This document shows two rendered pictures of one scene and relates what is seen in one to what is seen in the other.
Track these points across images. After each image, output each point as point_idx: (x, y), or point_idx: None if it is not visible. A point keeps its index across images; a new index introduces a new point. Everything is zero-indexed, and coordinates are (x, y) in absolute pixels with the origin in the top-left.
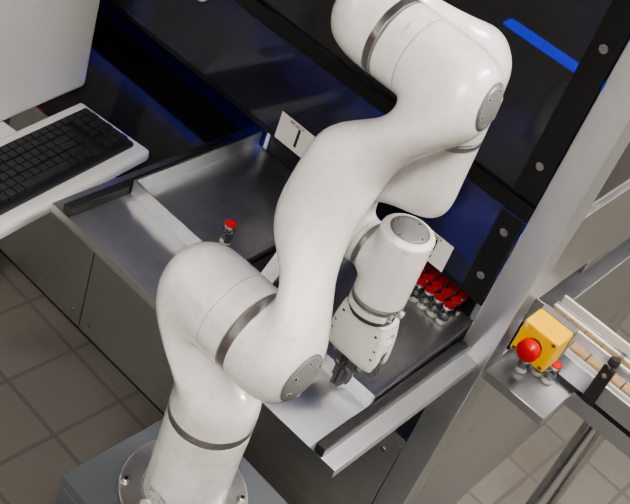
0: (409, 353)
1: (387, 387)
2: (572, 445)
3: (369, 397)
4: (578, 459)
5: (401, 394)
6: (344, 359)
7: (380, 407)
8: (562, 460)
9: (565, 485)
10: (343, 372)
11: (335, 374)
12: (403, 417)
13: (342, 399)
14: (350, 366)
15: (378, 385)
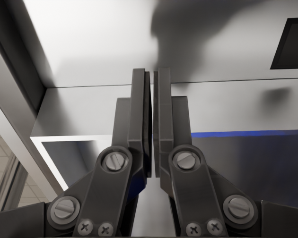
0: (137, 207)
1: (52, 170)
2: (9, 192)
3: (50, 119)
4: (0, 184)
5: (40, 169)
6: (169, 182)
7: (12, 119)
8: (16, 172)
9: (10, 154)
10: (127, 139)
11: (159, 104)
12: (0, 131)
13: (110, 55)
14: (106, 192)
15: (103, 145)
